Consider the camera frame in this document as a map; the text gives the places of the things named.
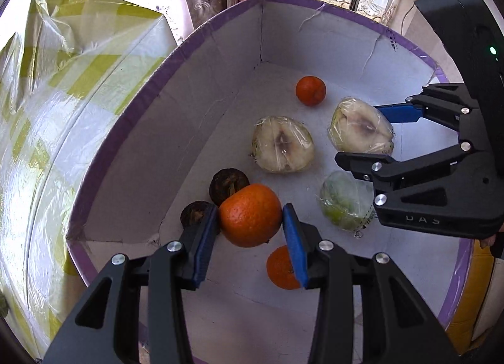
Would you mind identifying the green fruit half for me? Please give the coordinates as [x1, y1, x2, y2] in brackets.
[318, 170, 375, 234]

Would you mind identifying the pale fruit half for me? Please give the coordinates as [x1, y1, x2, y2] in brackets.
[328, 97, 394, 155]
[251, 116, 315, 174]

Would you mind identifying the small orange tangerine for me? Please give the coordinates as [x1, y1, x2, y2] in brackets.
[295, 76, 326, 106]

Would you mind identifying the large orange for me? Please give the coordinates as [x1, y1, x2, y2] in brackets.
[219, 184, 282, 248]

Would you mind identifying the dark dried fruit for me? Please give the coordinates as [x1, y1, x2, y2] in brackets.
[180, 201, 213, 228]
[209, 168, 249, 206]

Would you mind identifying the purple white cardboard box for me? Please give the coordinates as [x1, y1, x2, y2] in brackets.
[67, 0, 473, 363]

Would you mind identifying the green checkered plastic tablecloth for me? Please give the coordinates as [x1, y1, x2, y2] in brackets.
[1, 0, 176, 358]

